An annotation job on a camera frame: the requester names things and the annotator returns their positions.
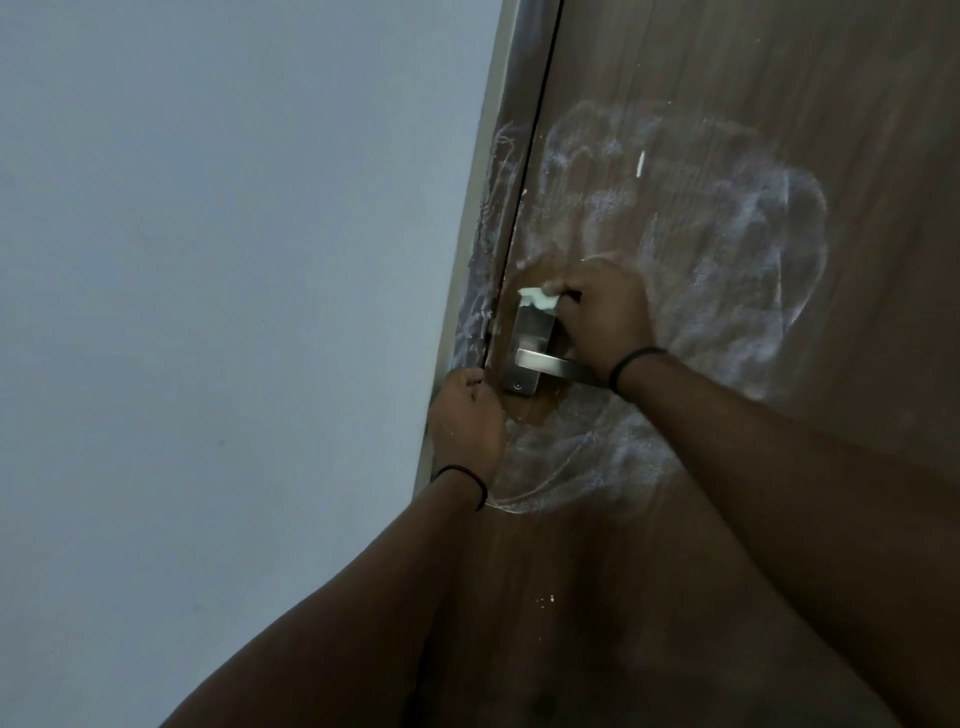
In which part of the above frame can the brown wooden door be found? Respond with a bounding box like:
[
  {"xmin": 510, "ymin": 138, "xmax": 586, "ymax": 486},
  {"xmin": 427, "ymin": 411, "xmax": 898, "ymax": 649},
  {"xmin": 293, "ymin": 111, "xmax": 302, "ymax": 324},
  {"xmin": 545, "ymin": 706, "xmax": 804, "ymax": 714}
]
[{"xmin": 405, "ymin": 0, "xmax": 960, "ymax": 728}]

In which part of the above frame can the black left wrist band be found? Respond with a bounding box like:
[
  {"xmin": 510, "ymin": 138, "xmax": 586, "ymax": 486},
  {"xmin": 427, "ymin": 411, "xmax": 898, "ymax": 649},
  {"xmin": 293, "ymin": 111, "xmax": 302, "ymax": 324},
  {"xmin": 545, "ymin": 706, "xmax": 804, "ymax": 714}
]
[{"xmin": 432, "ymin": 465, "xmax": 489, "ymax": 513}]

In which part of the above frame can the person's right forearm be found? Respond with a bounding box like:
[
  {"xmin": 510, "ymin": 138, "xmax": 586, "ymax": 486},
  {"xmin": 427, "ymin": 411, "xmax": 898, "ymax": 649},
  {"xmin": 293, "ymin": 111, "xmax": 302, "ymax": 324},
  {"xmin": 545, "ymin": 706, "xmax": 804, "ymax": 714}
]
[{"xmin": 616, "ymin": 351, "xmax": 960, "ymax": 728}]

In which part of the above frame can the black right wrist band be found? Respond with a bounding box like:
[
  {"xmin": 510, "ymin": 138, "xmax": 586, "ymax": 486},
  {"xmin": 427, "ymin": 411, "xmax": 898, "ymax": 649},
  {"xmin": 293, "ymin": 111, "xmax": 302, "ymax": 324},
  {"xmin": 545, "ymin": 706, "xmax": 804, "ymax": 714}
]
[{"xmin": 607, "ymin": 346, "xmax": 669, "ymax": 396}]

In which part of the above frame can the person's left hand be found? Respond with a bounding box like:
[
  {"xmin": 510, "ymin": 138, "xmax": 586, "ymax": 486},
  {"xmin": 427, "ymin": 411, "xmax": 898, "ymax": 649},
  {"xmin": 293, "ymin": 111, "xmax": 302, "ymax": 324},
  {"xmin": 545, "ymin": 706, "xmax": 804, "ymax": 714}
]
[{"xmin": 426, "ymin": 366, "xmax": 509, "ymax": 487}]

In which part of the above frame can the person's right hand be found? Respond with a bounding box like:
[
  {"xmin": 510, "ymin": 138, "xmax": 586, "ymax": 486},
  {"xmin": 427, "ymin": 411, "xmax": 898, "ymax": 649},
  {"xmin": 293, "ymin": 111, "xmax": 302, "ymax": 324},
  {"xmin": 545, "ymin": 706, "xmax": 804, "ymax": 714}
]
[{"xmin": 549, "ymin": 258, "xmax": 660, "ymax": 387}]

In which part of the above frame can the person's left forearm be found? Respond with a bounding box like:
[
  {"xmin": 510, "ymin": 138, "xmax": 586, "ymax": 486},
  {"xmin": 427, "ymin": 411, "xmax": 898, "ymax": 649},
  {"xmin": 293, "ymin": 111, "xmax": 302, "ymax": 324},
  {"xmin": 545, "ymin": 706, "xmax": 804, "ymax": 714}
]
[{"xmin": 161, "ymin": 471, "xmax": 487, "ymax": 728}]

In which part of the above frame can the silver door lever handle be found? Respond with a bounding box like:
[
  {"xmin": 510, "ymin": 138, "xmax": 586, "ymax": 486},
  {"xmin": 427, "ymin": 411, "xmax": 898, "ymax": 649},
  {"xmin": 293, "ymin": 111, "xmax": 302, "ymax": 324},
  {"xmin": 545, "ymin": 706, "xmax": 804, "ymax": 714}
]
[{"xmin": 501, "ymin": 297, "xmax": 598, "ymax": 396}]

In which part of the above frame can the brown door frame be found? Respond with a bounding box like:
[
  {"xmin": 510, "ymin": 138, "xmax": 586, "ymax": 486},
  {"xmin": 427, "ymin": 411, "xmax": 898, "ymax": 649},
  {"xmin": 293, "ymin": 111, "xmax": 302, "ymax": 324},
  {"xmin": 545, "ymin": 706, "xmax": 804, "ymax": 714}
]
[{"xmin": 412, "ymin": 0, "xmax": 564, "ymax": 496}]

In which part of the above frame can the black wrist band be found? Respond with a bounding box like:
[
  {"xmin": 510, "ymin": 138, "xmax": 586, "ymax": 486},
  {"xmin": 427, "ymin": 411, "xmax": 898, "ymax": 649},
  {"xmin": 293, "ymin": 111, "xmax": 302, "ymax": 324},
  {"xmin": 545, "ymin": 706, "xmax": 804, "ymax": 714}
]
[
  {"xmin": 607, "ymin": 346, "xmax": 669, "ymax": 396},
  {"xmin": 432, "ymin": 465, "xmax": 489, "ymax": 513}
]

